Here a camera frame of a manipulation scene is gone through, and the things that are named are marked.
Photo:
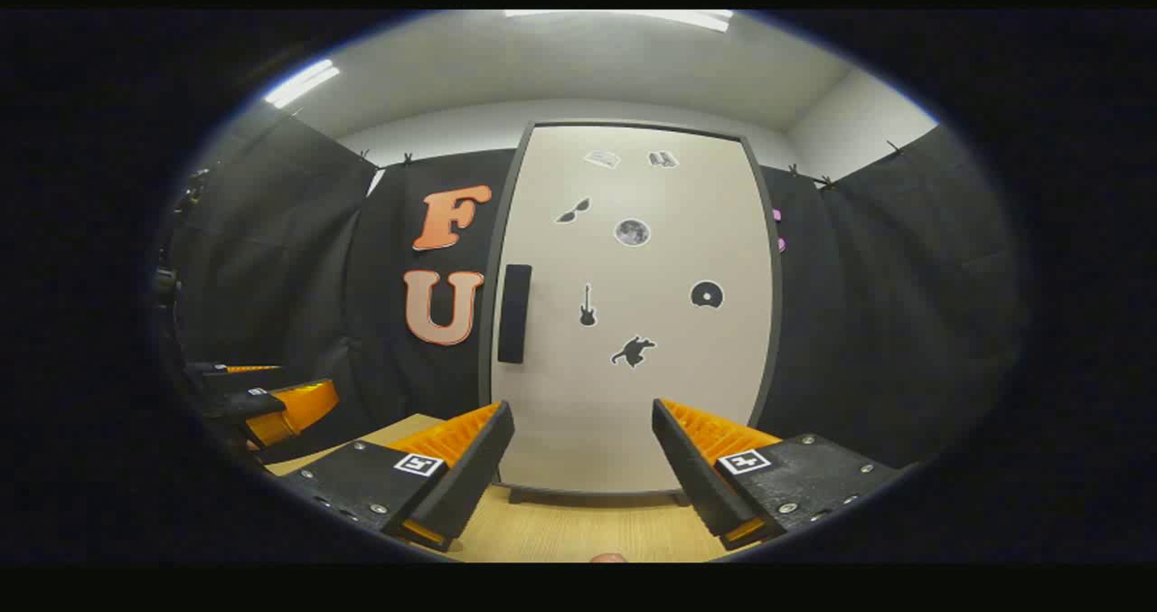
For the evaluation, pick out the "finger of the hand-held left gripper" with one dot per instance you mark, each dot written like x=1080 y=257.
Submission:
x=239 y=406
x=212 y=379

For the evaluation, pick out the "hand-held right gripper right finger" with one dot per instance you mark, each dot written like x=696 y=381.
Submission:
x=691 y=476

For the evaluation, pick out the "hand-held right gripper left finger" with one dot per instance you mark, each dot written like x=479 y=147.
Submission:
x=470 y=481

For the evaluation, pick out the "white cabinet door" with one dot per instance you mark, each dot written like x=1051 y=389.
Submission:
x=633 y=413

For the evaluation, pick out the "grey cabinet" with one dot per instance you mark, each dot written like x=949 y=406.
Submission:
x=597 y=496

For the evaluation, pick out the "black backdrop cloth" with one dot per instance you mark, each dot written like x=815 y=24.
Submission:
x=904 y=277

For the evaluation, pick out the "ceiling strip light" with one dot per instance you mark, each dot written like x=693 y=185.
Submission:
x=301 y=83

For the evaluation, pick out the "ceiling panel light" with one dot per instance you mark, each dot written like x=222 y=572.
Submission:
x=633 y=18

